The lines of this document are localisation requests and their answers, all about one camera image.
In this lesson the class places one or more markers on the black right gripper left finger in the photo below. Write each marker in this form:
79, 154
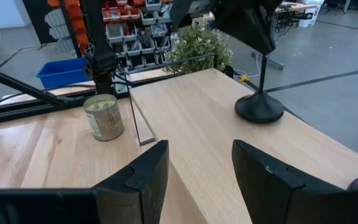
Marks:
129, 193

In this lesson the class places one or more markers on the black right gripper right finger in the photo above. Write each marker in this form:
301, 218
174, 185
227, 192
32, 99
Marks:
278, 193

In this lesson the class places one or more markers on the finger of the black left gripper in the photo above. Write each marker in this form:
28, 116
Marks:
267, 21
235, 18

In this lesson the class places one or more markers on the glass jar candle with label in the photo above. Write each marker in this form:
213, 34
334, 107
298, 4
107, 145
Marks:
104, 119

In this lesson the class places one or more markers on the black metal candlestick holder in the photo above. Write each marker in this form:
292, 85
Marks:
259, 107

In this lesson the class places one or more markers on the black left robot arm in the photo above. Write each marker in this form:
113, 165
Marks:
99, 46

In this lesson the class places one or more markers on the wooden background table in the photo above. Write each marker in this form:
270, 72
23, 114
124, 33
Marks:
294, 7

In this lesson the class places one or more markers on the small green potted plant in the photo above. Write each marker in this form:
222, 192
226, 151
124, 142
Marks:
197, 46

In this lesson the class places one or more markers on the grey metal stand foot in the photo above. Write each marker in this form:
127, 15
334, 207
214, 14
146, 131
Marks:
269, 62

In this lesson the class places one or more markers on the white waste bin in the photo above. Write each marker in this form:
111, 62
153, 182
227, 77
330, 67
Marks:
308, 17

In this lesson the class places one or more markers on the grey parts bin rack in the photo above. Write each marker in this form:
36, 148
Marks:
135, 34

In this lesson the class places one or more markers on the orange parts bin rack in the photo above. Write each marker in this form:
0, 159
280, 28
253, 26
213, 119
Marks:
76, 28

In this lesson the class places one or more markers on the blue plastic bin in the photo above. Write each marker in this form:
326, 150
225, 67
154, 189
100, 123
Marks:
62, 73

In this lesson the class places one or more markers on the white cabinet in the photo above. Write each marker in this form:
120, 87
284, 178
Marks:
2, 12

